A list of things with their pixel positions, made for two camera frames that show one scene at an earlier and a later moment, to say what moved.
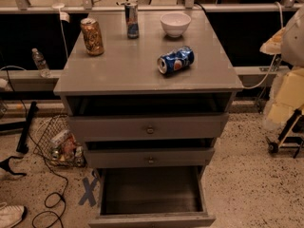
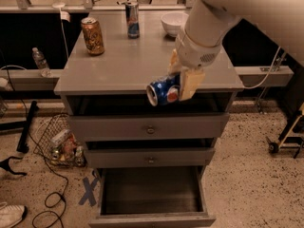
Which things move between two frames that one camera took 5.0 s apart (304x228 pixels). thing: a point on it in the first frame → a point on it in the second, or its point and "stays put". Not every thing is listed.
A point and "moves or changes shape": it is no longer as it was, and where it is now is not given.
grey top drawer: [148, 127] stays put
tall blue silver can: [132, 20] stays put
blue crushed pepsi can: [179, 60] moves or changes shape
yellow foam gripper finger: [274, 45] → [176, 65]
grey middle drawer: [148, 157] stays put
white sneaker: [10, 215] stays put
